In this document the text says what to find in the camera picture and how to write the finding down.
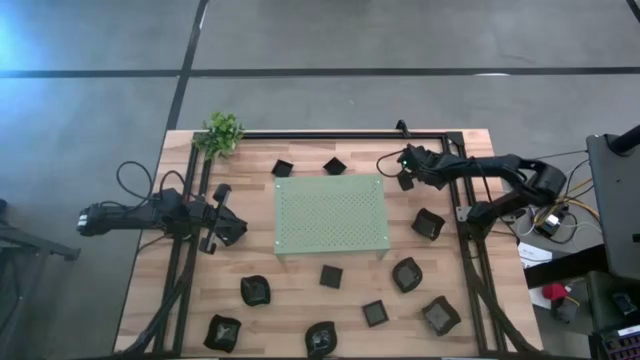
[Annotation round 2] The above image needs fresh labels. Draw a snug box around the black desk frame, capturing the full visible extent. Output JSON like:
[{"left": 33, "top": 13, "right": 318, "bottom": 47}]
[{"left": 0, "top": 198, "right": 82, "bottom": 360}]

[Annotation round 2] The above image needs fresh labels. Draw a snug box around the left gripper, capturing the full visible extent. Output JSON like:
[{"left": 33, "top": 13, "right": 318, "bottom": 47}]
[{"left": 192, "top": 183, "right": 249, "bottom": 255}]

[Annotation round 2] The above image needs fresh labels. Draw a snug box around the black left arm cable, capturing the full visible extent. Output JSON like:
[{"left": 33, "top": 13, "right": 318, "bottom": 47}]
[{"left": 116, "top": 160, "right": 187, "bottom": 207}]

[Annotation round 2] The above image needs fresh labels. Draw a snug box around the red round object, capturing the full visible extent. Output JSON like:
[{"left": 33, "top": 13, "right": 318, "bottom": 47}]
[{"left": 542, "top": 282, "right": 571, "bottom": 302}]

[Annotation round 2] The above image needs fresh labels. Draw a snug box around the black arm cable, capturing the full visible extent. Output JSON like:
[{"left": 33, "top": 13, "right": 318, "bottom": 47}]
[
  {"left": 376, "top": 148, "right": 407, "bottom": 179},
  {"left": 116, "top": 160, "right": 187, "bottom": 207}
]

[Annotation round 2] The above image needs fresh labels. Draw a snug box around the small grey power adapter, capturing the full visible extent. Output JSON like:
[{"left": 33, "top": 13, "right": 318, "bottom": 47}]
[{"left": 541, "top": 213, "right": 562, "bottom": 236}]

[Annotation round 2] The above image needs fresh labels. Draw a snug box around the thin grey cable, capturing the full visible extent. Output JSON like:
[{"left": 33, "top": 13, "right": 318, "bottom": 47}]
[{"left": 532, "top": 148, "right": 589, "bottom": 162}]

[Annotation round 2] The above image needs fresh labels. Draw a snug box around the green perforated metal shelf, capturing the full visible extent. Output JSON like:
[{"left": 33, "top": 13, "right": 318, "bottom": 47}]
[{"left": 273, "top": 174, "right": 392, "bottom": 262}]

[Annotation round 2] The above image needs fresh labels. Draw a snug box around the white cable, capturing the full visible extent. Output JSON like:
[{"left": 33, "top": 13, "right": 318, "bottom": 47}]
[{"left": 517, "top": 219, "right": 601, "bottom": 239}]

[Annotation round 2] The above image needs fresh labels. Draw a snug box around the black pot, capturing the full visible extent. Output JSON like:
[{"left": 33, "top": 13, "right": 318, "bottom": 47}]
[{"left": 239, "top": 274, "right": 272, "bottom": 308}]

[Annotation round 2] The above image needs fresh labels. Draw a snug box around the black wavy square plate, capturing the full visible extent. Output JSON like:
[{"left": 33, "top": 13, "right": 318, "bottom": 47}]
[
  {"left": 202, "top": 313, "right": 243, "bottom": 354},
  {"left": 410, "top": 207, "right": 447, "bottom": 242},
  {"left": 420, "top": 295, "right": 463, "bottom": 337}
]

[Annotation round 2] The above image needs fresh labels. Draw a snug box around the dark grey box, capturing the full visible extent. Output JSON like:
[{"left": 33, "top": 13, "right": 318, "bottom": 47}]
[{"left": 584, "top": 269, "right": 640, "bottom": 332}]

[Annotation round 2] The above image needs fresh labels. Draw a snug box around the yellow cable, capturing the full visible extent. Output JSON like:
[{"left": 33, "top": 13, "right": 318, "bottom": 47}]
[{"left": 532, "top": 195, "right": 601, "bottom": 227}]

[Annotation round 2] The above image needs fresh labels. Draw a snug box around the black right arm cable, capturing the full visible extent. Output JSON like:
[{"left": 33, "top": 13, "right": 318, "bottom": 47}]
[{"left": 376, "top": 148, "right": 407, "bottom": 179}]

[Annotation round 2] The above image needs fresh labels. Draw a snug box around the black desk beam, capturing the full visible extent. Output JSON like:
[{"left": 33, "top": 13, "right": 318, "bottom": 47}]
[{"left": 522, "top": 243, "right": 609, "bottom": 290}]

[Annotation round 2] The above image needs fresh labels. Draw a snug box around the black handheld device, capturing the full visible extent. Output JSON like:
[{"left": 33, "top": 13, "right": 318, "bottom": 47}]
[{"left": 612, "top": 291, "right": 640, "bottom": 317}]

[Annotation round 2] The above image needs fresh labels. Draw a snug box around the artificial green potted plant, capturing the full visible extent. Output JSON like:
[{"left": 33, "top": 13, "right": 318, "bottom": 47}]
[{"left": 192, "top": 111, "right": 246, "bottom": 162}]

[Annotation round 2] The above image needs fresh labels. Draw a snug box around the black round pole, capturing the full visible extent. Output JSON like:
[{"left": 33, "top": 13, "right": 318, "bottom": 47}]
[{"left": 606, "top": 123, "right": 640, "bottom": 156}]

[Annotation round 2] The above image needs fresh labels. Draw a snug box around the dark grey metal cabinet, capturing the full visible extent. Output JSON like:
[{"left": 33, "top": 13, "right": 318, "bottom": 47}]
[{"left": 585, "top": 132, "right": 640, "bottom": 281}]

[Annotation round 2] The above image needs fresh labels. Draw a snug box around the black aluminium table frame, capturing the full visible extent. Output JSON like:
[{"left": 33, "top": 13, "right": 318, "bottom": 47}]
[{"left": 117, "top": 130, "right": 544, "bottom": 357}]

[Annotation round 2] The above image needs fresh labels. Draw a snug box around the white paper sheet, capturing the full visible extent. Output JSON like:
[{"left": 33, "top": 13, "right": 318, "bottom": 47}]
[
  {"left": 517, "top": 241, "right": 554, "bottom": 270},
  {"left": 528, "top": 285, "right": 554, "bottom": 310}
]

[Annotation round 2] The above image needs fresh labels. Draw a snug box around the dark grey pouch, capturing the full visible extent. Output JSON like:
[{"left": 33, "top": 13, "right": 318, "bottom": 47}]
[{"left": 552, "top": 298, "right": 581, "bottom": 324}]

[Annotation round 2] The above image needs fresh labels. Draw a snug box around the black parts organiser box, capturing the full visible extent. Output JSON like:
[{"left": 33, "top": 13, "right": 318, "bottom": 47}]
[{"left": 588, "top": 323, "right": 640, "bottom": 360}]

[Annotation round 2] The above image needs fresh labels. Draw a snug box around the black leaf-shaped plate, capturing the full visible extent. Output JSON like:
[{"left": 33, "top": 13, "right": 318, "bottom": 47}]
[
  {"left": 391, "top": 256, "right": 424, "bottom": 295},
  {"left": 304, "top": 320, "right": 338, "bottom": 360}
]

